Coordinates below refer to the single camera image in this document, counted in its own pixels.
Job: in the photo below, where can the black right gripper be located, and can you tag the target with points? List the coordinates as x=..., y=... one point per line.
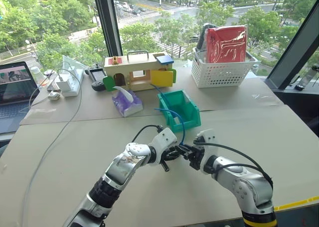
x=195, y=158

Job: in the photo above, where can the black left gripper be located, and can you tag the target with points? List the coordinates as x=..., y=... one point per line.
x=167, y=151

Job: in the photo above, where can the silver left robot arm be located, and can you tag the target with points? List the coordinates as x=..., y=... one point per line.
x=119, y=167

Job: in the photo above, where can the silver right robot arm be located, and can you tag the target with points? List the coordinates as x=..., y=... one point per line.
x=249, y=187

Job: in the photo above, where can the green plastic bin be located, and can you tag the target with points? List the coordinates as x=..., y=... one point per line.
x=192, y=112

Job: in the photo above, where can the purple tissue pack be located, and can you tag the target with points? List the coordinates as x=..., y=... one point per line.
x=124, y=102

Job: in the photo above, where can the white perforated plastic basket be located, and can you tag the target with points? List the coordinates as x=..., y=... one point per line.
x=219, y=74

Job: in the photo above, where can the wooden latch box toy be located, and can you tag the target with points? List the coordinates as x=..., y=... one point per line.
x=134, y=65

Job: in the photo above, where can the black flat device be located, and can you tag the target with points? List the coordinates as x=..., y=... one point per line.
x=97, y=74

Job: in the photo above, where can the dark item behind red bag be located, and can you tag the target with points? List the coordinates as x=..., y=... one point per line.
x=200, y=41

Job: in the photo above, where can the red plastic bag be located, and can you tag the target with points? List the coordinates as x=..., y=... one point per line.
x=224, y=45

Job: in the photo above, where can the white power strip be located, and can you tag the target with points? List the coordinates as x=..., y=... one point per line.
x=74, y=83

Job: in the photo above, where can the yellow tape strip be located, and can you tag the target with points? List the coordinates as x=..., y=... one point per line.
x=299, y=202

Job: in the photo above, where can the white charger block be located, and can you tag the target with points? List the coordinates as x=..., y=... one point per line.
x=64, y=85

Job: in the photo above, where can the small black object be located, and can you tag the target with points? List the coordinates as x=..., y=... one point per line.
x=299, y=87

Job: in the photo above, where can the small white round object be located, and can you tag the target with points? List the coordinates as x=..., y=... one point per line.
x=53, y=95

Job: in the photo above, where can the clear plastic sheet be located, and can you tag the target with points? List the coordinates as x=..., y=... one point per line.
x=72, y=62

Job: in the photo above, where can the clear plastic bottle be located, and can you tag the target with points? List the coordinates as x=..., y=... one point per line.
x=37, y=74

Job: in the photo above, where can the open laptop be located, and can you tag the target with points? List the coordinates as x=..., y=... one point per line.
x=15, y=87

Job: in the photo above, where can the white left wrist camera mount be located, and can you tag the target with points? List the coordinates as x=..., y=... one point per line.
x=164, y=137

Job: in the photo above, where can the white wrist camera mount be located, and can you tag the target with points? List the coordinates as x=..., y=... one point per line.
x=164, y=137
x=209, y=137

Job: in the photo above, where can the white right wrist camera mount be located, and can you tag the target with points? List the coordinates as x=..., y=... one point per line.
x=209, y=137

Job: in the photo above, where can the dark window frame post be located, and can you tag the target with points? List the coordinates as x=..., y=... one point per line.
x=107, y=25
x=294, y=57

